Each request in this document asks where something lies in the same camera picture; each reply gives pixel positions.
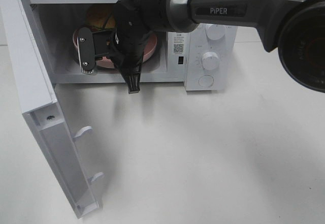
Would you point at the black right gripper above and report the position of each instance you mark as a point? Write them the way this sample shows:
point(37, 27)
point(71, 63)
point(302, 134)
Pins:
point(124, 44)

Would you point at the burger with lettuce and cheese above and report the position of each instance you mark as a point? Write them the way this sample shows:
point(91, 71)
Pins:
point(100, 16)

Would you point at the pink round plate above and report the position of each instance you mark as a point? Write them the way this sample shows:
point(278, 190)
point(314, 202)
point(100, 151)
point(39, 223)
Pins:
point(105, 63)

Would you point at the white microwave door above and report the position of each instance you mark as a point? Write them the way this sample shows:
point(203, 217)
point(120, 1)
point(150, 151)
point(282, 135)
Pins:
point(40, 107)

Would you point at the round white door release button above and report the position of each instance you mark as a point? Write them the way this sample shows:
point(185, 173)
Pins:
point(206, 81)

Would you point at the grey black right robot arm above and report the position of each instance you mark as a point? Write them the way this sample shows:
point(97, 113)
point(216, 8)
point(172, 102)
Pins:
point(294, 27)

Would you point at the white microwave oven body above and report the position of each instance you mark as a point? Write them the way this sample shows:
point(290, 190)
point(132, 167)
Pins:
point(177, 57)

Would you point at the white lower timer knob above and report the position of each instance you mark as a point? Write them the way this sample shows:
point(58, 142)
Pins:
point(210, 61)

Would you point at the white upper power knob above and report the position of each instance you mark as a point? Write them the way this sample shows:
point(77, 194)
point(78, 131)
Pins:
point(215, 32)

